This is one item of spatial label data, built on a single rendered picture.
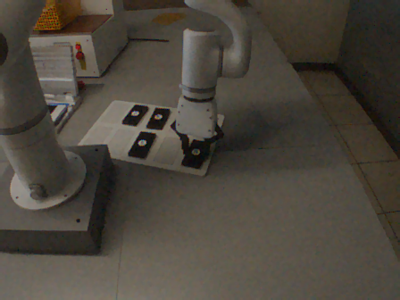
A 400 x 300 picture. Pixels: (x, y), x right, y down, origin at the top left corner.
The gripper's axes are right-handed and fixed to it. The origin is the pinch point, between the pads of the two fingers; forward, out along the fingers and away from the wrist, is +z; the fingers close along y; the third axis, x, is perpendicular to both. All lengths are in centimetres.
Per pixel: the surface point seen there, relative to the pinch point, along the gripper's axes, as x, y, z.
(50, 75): 12, -60, -10
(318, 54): 261, 48, 22
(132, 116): 10.0, -24.8, -0.6
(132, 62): 47, -45, -6
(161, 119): 11.1, -15.2, -0.9
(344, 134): 162, 74, 61
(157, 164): -5.9, -8.7, 3.8
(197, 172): -5.5, 2.5, 3.7
